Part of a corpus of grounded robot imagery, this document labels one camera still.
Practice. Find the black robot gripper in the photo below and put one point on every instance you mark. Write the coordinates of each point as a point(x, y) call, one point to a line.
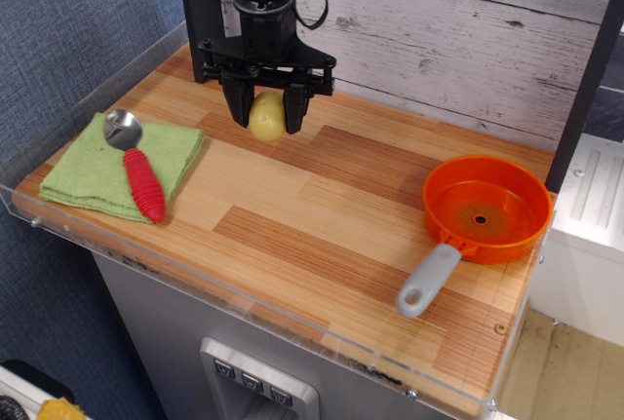
point(267, 52)

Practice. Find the yellow toy potato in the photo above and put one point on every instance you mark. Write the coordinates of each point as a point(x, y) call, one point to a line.
point(267, 120)

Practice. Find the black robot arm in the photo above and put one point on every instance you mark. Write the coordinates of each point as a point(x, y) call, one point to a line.
point(269, 53)

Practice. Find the green folded cloth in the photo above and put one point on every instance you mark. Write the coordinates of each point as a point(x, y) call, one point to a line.
point(90, 174)

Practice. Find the clear acrylic table guard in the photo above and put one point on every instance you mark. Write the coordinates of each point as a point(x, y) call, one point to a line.
point(289, 253)

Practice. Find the grey dispenser button panel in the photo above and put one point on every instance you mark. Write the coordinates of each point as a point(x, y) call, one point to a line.
point(244, 387)

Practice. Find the white toy sink counter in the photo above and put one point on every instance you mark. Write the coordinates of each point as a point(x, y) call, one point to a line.
point(578, 280)

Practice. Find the black and yellow bag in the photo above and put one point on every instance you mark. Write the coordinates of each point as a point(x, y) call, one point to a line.
point(25, 389)

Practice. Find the red handled metal spoon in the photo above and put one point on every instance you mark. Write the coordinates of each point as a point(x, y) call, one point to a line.
point(123, 131)

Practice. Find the orange pot with grey handle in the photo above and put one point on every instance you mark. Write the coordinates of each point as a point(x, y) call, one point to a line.
point(478, 208)

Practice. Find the black vertical frame post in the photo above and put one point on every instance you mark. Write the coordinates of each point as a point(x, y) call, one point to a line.
point(583, 102)

